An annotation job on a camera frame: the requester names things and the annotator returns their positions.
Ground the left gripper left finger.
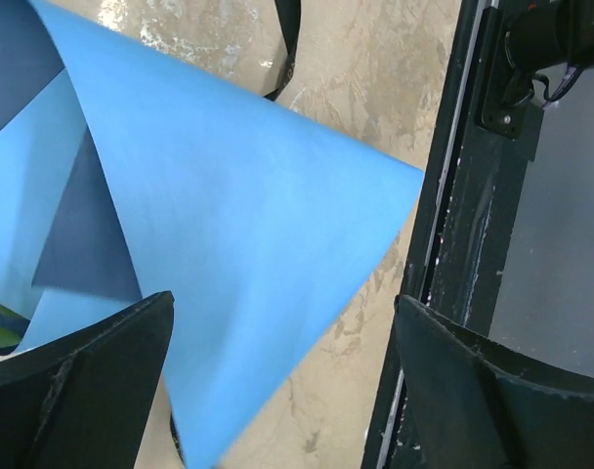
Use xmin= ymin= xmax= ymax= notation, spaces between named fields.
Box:
xmin=0 ymin=291 xmax=174 ymax=468

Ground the black ribbon gold lettering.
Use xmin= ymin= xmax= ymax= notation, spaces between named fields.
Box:
xmin=264 ymin=0 xmax=302 ymax=102

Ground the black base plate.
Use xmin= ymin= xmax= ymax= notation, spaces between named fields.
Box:
xmin=360 ymin=0 xmax=594 ymax=469

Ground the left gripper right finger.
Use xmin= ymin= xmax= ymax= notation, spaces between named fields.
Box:
xmin=395 ymin=296 xmax=594 ymax=468

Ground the pink white flower bouquet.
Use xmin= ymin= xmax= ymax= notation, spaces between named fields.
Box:
xmin=0 ymin=304 xmax=29 ymax=356

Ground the blue wrapping paper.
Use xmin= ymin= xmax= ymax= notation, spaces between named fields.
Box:
xmin=0 ymin=1 xmax=423 ymax=468

